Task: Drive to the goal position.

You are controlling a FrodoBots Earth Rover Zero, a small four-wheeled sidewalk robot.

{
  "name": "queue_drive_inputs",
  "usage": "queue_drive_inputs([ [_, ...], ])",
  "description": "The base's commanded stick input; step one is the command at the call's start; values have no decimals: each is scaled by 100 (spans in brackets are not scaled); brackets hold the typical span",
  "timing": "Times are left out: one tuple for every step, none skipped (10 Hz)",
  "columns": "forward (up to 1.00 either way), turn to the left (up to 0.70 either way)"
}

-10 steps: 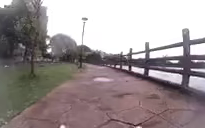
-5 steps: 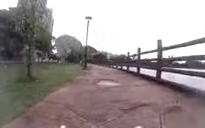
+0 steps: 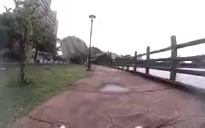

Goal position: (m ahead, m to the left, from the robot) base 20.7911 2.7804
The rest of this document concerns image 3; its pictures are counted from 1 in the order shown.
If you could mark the slim young tree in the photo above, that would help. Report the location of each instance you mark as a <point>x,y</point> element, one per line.
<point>23,56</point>

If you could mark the wooden rail fence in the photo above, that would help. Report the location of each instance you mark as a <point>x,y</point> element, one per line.
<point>173,56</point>

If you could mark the robot's own part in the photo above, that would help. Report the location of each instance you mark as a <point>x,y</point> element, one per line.
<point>138,127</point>
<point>62,126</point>

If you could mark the grass strip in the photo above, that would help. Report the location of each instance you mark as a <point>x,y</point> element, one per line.
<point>50,80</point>

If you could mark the street lamp post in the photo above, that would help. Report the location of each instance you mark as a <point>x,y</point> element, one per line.
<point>90,43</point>

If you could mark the row of trees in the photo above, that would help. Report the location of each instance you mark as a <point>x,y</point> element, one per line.
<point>73,48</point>

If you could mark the water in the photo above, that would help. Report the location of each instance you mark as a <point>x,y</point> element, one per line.
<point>193,80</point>

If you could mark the red paved path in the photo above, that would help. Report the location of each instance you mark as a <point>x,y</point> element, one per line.
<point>123,106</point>

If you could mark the tall building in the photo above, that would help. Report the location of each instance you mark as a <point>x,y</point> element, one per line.
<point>50,16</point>

